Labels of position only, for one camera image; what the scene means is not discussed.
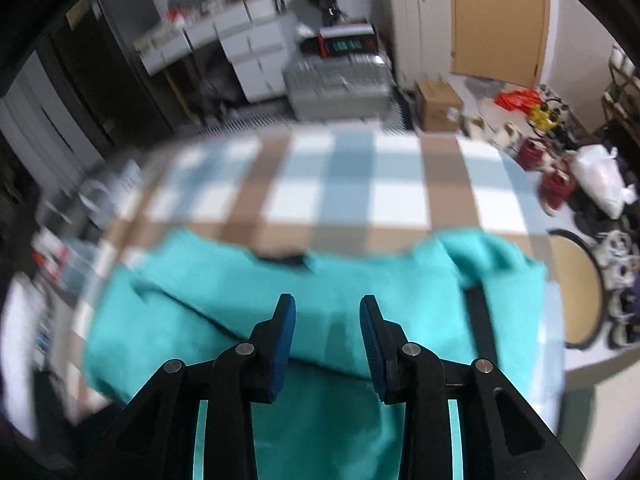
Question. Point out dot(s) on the white desk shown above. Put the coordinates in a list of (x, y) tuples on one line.
[(200, 35)]

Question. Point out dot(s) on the dark grey fridge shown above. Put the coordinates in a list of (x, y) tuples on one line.
[(145, 75)]

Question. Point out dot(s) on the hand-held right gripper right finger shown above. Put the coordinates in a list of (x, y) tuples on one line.
[(375, 345)]

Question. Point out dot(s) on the orange plastic bag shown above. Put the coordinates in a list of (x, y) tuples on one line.
[(517, 99)]

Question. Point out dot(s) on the silver ribbed suitcase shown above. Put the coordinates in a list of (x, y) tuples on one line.
[(340, 87)]

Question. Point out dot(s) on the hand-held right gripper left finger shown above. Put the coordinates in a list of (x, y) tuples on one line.
[(282, 340)]

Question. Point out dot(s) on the white drawer cabinet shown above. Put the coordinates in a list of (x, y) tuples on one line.
[(260, 60)]

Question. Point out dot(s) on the teal snap-button jacket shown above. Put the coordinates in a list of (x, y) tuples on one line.
[(200, 320)]

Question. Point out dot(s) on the red shoes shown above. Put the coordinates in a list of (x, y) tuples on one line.
[(552, 185)]

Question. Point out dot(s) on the wooden shoe rack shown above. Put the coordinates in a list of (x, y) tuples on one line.
[(622, 80)]

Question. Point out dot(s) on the pile of grey white sneakers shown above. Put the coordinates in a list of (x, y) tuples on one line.
[(620, 280)]

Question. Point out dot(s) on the tan wooden door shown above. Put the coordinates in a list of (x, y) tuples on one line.
[(495, 20)]

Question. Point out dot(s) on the dark bag under desk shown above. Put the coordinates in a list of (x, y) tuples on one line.
[(217, 85)]

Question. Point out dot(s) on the dark wardrobe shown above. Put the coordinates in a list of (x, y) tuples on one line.
[(75, 90)]

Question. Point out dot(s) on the small cardboard box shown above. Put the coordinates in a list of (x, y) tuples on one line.
[(437, 105)]

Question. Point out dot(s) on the white curtain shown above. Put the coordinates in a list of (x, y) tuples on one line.
[(25, 120)]

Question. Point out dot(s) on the beige upright suitcase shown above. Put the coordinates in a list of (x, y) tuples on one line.
[(417, 25)]

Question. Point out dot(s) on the checked blanket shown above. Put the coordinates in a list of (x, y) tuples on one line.
[(350, 175)]

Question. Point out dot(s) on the black shoebox with green label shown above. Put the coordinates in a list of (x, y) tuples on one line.
[(347, 42)]

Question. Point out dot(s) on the white plastic bag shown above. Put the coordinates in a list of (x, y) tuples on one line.
[(602, 180)]

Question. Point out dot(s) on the yellow shoes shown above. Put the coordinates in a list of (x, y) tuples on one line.
[(545, 116)]

